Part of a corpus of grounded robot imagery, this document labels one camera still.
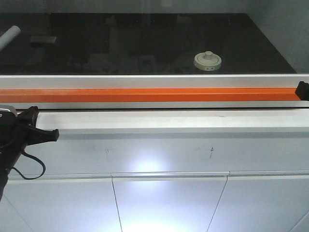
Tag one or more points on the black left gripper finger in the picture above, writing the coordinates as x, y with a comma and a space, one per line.
37, 136
28, 117

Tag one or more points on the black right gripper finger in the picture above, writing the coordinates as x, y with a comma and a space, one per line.
302, 90

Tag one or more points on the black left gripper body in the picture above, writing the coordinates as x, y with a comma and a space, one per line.
12, 144

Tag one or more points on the glass jar with cream lid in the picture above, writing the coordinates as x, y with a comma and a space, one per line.
207, 61

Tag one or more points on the orange sash handle bar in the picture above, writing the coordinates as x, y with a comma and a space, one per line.
147, 95

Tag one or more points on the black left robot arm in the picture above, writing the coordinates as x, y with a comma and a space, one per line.
5, 172

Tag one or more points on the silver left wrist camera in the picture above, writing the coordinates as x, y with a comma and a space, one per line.
7, 111

